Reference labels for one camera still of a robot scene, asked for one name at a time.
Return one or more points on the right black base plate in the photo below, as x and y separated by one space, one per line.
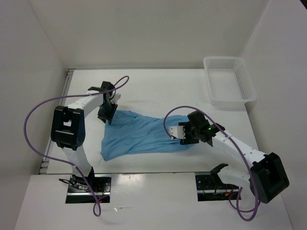
207 190

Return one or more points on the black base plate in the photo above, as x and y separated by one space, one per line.
207 190
79 193

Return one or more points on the white perforated plastic basket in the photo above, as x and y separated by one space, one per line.
228 81

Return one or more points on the aluminium table edge rail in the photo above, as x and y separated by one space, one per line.
56 123

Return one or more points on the light blue shorts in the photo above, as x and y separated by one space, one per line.
133 133

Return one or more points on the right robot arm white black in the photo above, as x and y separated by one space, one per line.
265 175

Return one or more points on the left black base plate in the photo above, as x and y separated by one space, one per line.
79 193

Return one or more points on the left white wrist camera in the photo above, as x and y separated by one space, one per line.
115 97

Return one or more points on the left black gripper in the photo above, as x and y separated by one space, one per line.
109 117

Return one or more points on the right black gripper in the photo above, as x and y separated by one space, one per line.
186 140

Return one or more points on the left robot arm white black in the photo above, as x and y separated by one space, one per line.
68 129

